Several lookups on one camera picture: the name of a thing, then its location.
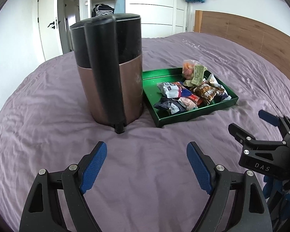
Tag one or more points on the dark navy snack packet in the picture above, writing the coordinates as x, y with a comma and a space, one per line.
168, 106

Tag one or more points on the purple bed sheet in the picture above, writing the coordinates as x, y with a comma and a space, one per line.
147, 130

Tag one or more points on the orange candy bag green label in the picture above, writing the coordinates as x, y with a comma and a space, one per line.
189, 67

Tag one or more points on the white door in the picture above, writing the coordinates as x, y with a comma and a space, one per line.
49, 41

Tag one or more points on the person's right hand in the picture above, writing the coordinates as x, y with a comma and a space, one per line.
267, 185

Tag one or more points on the white wardrobe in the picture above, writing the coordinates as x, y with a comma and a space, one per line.
154, 9

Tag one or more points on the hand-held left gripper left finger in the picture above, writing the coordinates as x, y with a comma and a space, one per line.
93, 169

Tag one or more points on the white blue wafer packet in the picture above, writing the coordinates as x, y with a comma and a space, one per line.
169, 88

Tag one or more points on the pink striped snack packet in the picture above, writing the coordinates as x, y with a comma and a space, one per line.
188, 105

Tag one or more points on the green tray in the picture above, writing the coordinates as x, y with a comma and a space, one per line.
152, 89

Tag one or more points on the brown black cylindrical appliance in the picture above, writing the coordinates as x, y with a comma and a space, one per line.
130, 89

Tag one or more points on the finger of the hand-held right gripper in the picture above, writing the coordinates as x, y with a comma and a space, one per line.
268, 117
239, 135

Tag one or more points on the olive green snack packet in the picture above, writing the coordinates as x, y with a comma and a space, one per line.
188, 82

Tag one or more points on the black white clothes pile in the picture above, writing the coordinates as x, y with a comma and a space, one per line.
102, 9

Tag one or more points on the small red snack packet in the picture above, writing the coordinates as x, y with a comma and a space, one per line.
194, 98

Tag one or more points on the wooden headboard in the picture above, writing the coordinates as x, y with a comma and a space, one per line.
244, 33

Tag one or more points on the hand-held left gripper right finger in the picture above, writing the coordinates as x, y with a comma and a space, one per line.
199, 169

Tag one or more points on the large white blue chip bag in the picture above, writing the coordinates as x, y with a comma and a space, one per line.
212, 80

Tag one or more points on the brown chocolate snack packet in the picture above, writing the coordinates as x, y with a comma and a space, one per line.
209, 93

